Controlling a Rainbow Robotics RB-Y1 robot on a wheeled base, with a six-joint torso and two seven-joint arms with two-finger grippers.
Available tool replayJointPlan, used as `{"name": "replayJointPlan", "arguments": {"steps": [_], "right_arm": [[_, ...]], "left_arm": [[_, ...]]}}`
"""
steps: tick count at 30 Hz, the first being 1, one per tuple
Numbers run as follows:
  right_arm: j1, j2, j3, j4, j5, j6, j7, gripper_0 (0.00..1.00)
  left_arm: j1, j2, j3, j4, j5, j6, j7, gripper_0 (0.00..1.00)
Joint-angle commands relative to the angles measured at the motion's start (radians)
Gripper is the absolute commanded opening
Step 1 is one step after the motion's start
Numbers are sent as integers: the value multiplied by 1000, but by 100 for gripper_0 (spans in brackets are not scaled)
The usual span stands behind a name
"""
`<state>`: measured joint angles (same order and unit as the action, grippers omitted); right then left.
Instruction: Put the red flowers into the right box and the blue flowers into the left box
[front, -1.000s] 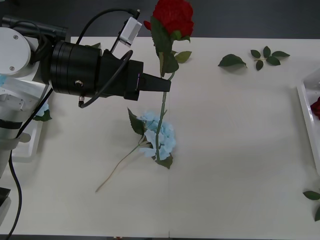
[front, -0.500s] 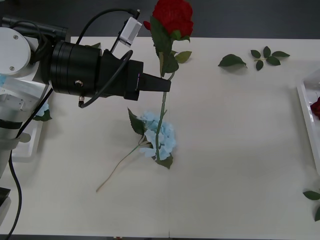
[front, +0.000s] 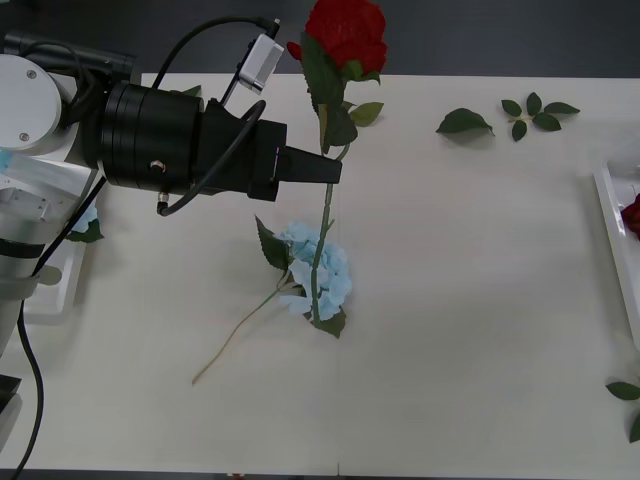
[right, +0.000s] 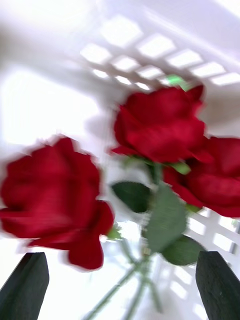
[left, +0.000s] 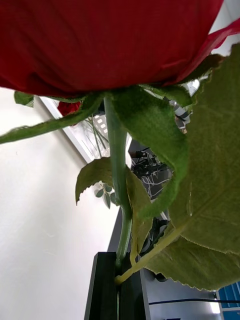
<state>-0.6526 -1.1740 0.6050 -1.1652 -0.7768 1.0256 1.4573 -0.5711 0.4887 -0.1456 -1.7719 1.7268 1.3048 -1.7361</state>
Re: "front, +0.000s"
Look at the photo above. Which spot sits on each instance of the pale blue flower green stem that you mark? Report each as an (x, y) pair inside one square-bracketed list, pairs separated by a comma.
[(89, 220), (334, 280)]

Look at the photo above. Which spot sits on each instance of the pale grey left wrist camera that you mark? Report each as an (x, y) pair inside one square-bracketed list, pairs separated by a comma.
[(260, 62)]

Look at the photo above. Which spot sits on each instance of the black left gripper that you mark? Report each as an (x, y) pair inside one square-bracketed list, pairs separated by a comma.
[(250, 160)]

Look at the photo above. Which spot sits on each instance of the red rose with green stem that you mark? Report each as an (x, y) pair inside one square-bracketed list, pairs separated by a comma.
[(632, 215), (345, 35)]

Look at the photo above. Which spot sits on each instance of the large single green leaf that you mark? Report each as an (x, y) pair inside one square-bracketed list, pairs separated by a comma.
[(462, 122)]

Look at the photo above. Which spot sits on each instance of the yellowish green leaf twig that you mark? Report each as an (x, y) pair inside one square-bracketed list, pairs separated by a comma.
[(367, 112)]

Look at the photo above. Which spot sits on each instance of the silver and black left arm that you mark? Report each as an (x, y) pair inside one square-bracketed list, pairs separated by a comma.
[(145, 137)]

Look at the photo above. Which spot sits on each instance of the shallow white box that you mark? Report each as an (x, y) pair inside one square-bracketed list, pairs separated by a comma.
[(67, 280), (612, 220)]

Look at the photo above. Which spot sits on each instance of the green five-leaf twig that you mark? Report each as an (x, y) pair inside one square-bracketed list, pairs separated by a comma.
[(542, 120)]

